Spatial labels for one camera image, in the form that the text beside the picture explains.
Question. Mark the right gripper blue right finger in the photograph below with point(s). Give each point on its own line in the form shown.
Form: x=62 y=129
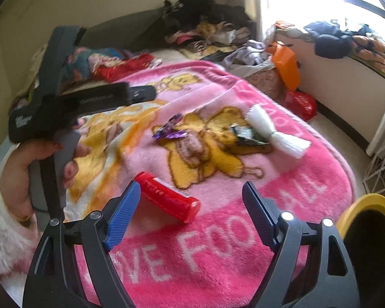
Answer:
x=310 y=266

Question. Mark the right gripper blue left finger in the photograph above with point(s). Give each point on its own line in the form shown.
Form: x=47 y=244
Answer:
x=54 y=279

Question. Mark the red plastic bottle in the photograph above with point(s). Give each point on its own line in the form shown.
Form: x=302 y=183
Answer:
x=167 y=198

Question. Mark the purple candy wrapper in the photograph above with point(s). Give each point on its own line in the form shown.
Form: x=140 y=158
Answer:
x=169 y=131

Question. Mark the dark snack wrapper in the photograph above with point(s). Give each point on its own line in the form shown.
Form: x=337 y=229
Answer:
x=247 y=136

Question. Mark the yellow rimmed black trash bin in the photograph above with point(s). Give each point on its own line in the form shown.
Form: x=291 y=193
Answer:
x=362 y=228

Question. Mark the left human hand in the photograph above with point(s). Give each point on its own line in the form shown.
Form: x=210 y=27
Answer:
x=29 y=173

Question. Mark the teal floral quilt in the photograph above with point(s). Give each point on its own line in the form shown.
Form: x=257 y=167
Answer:
x=82 y=62

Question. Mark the pink cartoon fleece blanket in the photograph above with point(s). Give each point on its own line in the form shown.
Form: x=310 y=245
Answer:
x=217 y=260

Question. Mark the red cloth on bed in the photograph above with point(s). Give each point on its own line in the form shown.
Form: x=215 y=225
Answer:
x=112 y=68

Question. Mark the red plastic bag on floor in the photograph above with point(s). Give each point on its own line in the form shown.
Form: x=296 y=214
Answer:
x=301 y=104

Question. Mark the white fluffy sleeve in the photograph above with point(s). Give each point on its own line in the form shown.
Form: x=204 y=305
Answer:
x=18 y=231

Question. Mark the floral laundry basket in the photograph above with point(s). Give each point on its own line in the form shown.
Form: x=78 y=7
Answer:
x=267 y=81

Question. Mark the orange paper bag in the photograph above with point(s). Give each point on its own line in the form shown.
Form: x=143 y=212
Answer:
x=285 y=63

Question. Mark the lavender garment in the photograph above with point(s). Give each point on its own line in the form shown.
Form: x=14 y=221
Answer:
x=251 y=53

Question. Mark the pile of dark clothes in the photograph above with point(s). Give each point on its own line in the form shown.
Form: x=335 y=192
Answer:
x=200 y=23

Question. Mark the dark blue jacket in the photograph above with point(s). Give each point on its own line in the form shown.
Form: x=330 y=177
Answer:
x=333 y=43

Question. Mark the orange patterned sill cushion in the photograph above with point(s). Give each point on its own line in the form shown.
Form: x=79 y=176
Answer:
x=370 y=51

